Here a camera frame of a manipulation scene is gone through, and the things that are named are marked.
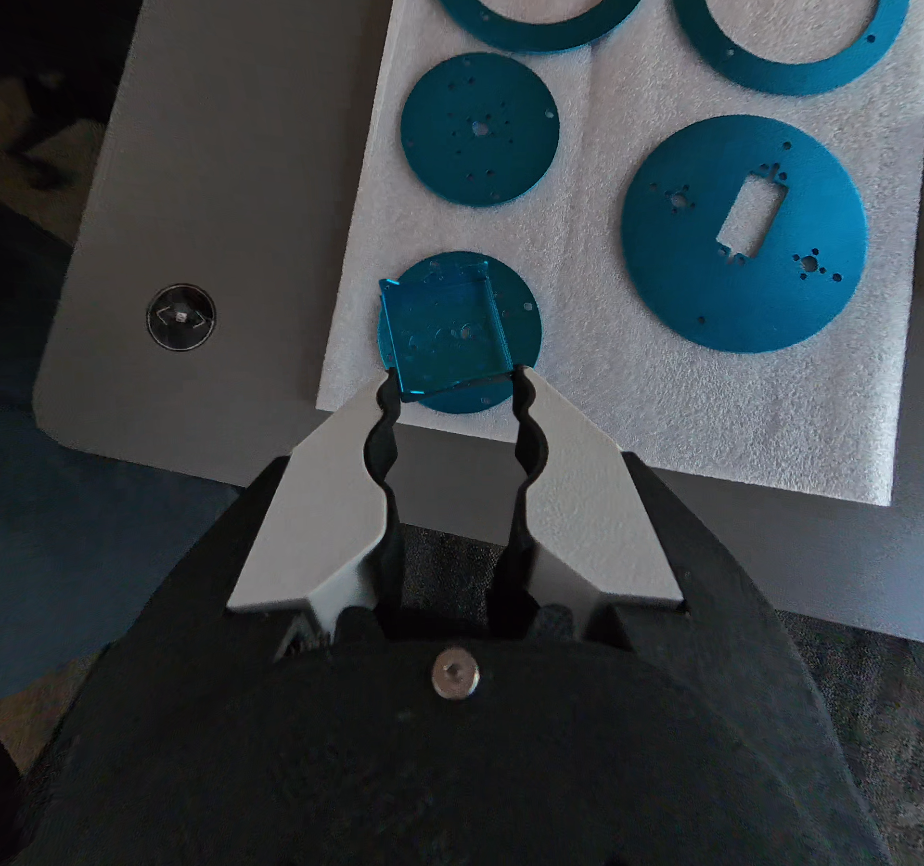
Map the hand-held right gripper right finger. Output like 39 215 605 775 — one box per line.
491 366 683 637

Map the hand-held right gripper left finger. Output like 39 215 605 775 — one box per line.
227 369 405 637

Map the small blue metal disc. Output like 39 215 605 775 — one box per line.
377 251 544 415

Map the blue metal bracket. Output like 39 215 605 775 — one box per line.
377 259 515 403

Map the round black desk control panel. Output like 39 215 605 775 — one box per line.
146 283 218 352

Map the grey desk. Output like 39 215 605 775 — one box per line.
32 0 924 658

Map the large blue disc rectangular cutout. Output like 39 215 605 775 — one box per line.
621 114 867 354

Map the white foam sheet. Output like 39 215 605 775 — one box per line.
315 0 924 507

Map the medium blue metal disc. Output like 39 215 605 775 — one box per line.
400 52 561 208

